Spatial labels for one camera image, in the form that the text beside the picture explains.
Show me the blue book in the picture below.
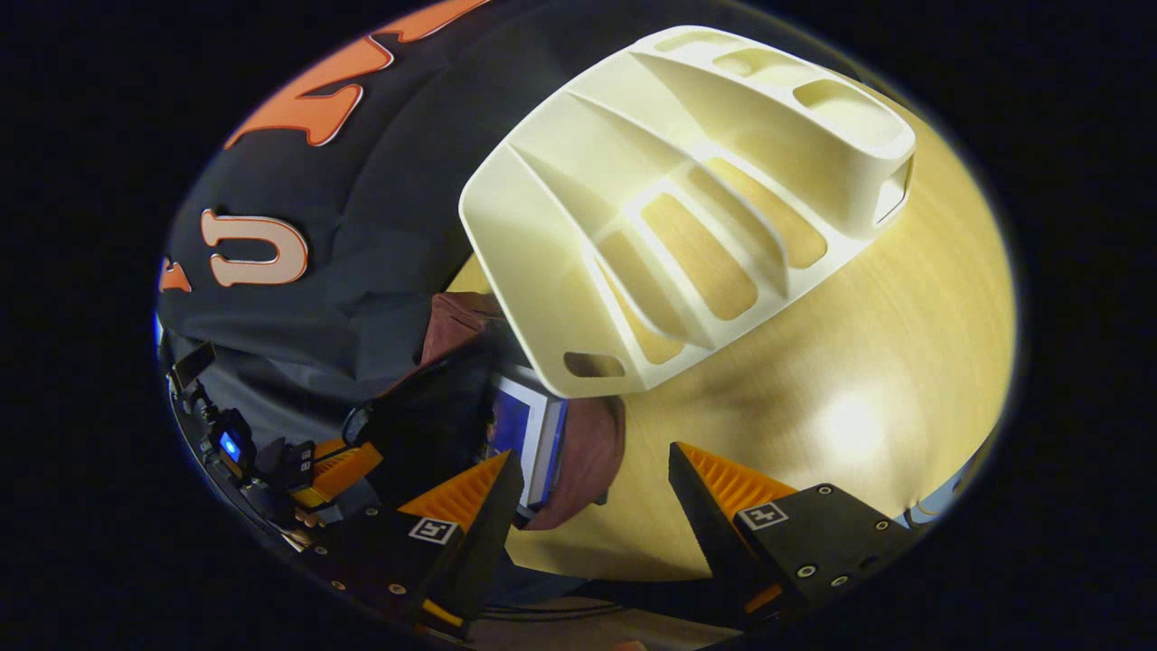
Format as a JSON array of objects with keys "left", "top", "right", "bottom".
[{"left": 488, "top": 365, "right": 569, "bottom": 526}]

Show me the maroon schoolbag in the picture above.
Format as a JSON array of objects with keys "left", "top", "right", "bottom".
[{"left": 366, "top": 291, "right": 627, "bottom": 533}]

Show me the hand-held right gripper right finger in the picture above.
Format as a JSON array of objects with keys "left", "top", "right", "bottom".
[{"left": 667, "top": 441, "right": 915, "bottom": 630}]

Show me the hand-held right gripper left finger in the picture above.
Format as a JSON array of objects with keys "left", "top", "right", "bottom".
[{"left": 307, "top": 449, "right": 526, "bottom": 639}]

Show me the white bookshelf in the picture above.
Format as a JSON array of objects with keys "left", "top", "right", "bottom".
[{"left": 458, "top": 24, "right": 917, "bottom": 400}]

